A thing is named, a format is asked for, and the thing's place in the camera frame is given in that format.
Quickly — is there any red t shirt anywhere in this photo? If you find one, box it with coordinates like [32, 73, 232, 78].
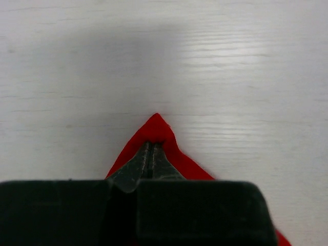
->
[106, 114, 289, 245]

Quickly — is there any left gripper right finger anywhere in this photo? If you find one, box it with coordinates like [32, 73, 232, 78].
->
[151, 143, 184, 180]

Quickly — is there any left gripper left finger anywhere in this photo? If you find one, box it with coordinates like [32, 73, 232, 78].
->
[109, 142, 152, 193]

